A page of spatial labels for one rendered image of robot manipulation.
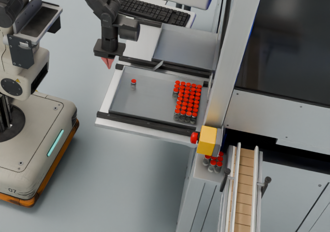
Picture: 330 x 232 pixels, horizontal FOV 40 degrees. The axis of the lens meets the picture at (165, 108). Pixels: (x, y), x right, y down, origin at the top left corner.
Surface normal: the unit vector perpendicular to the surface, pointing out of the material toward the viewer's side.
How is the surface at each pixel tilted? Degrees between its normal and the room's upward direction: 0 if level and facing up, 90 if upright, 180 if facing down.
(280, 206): 90
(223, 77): 90
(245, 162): 0
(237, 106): 90
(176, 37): 0
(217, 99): 90
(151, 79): 0
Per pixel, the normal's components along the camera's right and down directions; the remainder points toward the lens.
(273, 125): -0.18, 0.71
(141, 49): 0.11, -0.68
